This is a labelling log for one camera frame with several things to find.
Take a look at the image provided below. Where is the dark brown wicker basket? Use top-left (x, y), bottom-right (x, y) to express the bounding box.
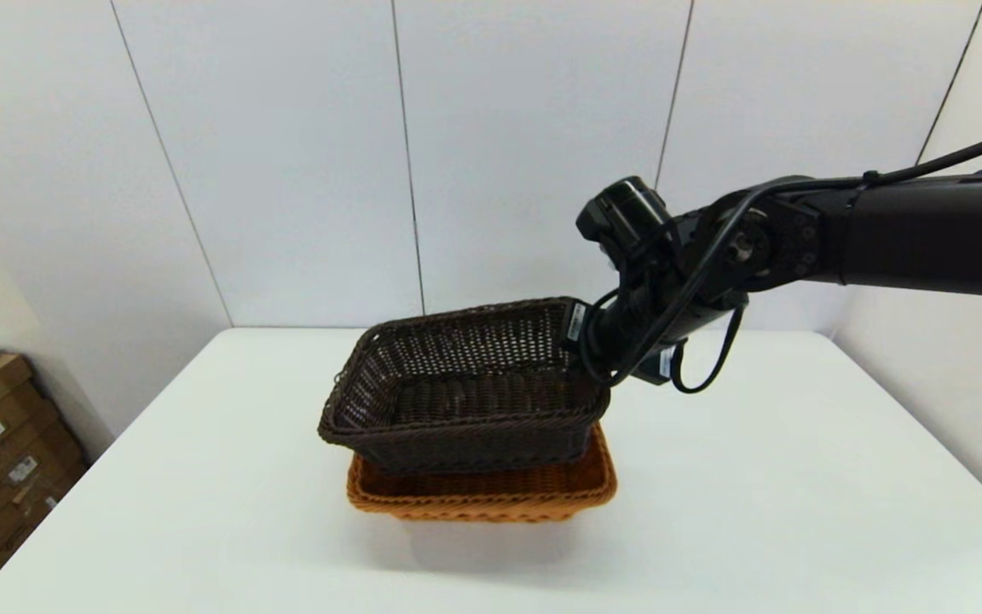
top-left (317, 296), bottom-right (613, 476)

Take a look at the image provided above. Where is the orange wicker basket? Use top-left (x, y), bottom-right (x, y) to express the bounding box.
top-left (346, 422), bottom-right (618, 524)

